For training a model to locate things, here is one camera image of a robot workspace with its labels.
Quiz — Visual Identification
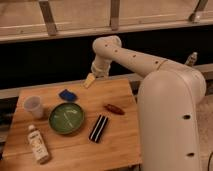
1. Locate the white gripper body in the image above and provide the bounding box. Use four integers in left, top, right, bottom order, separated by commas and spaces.
91, 61, 110, 78

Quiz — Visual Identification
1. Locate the white plastic bottle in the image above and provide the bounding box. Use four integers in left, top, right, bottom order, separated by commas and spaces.
27, 125, 50, 164

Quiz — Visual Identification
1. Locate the dark red oblong object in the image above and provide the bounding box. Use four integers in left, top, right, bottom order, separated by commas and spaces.
104, 104, 125, 115

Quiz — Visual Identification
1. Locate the translucent plastic cup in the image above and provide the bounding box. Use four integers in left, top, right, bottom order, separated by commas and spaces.
23, 96, 44, 119

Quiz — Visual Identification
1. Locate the blue cloth piece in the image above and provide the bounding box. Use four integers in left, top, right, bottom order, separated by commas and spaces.
59, 89, 77, 102

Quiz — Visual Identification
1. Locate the small bottle on ledge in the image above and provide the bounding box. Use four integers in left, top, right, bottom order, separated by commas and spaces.
185, 52, 198, 67

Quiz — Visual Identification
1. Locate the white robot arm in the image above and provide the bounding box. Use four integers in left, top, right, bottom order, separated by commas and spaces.
91, 36, 206, 171

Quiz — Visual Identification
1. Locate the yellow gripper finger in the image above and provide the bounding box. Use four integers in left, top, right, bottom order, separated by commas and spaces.
83, 73, 96, 88

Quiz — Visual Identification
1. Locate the green ceramic bowl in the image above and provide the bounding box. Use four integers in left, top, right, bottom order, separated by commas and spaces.
48, 103, 85, 135

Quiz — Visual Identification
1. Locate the wooden board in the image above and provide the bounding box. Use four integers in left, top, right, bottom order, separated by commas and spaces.
0, 79, 141, 171

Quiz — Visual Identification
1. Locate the black white striped block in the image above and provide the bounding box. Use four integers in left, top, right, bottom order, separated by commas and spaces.
89, 115, 108, 143

